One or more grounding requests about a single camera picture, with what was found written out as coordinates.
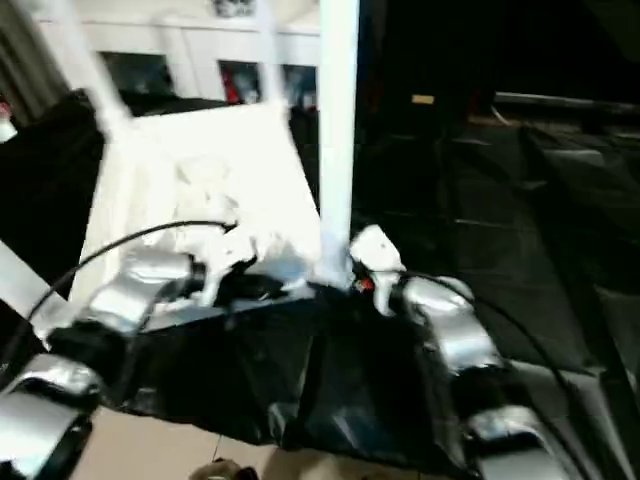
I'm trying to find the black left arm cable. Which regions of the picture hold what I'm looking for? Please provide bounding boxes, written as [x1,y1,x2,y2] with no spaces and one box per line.
[0,222,236,371]

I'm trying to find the white cabinet with glass doors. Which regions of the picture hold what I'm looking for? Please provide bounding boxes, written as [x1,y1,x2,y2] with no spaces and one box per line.
[60,0,331,111]

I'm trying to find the grey curtain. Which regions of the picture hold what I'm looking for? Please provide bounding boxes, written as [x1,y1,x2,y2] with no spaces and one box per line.
[0,0,61,116]

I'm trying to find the grey metal clutter object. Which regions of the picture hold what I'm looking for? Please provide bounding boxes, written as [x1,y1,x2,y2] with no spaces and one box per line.
[212,0,256,18]

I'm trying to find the red and white object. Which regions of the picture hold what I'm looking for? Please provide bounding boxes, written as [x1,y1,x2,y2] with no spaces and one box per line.
[0,100,16,141]

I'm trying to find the small red bottle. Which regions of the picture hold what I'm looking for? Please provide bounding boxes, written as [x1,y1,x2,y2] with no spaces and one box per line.
[222,70,241,104]

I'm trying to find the white plastic table leg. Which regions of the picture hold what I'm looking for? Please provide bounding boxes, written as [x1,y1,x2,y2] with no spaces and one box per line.
[255,0,291,111]
[0,240,76,321]
[40,0,131,136]
[315,0,363,286]

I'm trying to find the glossy black mat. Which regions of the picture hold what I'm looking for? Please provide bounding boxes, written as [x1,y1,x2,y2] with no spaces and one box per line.
[0,90,640,476]

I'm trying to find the black left robot foot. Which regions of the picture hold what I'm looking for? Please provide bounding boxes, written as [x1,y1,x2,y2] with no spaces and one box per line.
[190,460,256,480]

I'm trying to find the white plastic table top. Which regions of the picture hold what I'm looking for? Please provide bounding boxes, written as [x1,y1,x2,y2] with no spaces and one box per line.
[65,100,346,331]

